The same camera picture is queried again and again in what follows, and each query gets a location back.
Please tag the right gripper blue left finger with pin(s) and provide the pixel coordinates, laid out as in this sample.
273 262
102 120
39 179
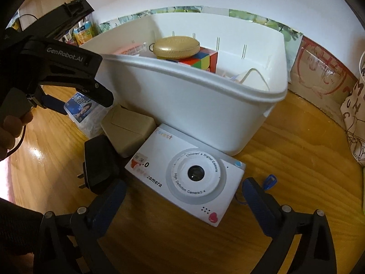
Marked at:
105 207

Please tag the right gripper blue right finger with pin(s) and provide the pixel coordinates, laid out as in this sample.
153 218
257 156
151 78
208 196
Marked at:
263 206

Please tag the black plug adapter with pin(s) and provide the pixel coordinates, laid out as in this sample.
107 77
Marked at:
103 166

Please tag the blue floss pick box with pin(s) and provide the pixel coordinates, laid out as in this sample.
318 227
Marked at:
86 114

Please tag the white children's digital camera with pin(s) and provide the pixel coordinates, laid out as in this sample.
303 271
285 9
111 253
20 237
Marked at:
194 176

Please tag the beige card box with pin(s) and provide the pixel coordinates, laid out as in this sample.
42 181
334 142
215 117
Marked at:
127 130

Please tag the pink pear-shaped case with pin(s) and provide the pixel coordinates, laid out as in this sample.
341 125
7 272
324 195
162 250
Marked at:
133 49

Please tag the round gold compact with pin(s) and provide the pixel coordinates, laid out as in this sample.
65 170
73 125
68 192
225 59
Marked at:
175 47

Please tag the multicolour puzzle cube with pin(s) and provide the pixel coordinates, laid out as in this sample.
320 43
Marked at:
204 59

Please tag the clear sticker-decorated plastic box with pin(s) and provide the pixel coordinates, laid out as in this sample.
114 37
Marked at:
251 78

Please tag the person's left hand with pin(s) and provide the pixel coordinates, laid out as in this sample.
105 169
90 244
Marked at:
11 128

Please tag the orange juice carton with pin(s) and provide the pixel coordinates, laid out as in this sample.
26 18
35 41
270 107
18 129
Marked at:
83 33

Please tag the white plastic storage bin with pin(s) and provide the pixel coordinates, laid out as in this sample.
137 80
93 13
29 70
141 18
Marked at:
201 104

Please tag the beige letter-print tote bag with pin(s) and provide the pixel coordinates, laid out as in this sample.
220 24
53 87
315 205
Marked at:
352 110

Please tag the red drawing cardboard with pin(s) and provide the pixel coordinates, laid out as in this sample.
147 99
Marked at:
321 79

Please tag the green fruit print cardboard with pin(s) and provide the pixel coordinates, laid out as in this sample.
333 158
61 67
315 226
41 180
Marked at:
231 32

